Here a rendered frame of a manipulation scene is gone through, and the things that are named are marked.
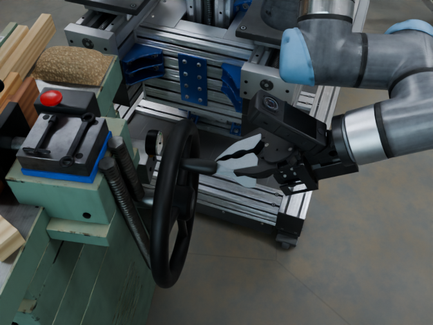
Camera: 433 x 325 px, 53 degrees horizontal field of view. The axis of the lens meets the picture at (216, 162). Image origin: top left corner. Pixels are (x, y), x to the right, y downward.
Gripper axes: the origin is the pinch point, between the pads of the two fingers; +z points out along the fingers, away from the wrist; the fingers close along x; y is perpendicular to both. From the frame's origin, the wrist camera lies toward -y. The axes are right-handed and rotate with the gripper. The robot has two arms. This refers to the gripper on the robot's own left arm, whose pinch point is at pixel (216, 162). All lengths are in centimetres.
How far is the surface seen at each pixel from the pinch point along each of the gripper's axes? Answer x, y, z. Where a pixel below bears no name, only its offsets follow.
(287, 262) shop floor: 31, 90, 29
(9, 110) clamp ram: -1.3, -22.4, 21.9
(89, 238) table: -13.1, -4.2, 17.6
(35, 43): 23.6, -20.9, 33.3
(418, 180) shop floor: 77, 117, -16
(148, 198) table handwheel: -2.4, 1.9, 14.3
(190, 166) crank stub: -2.8, -3.3, 2.1
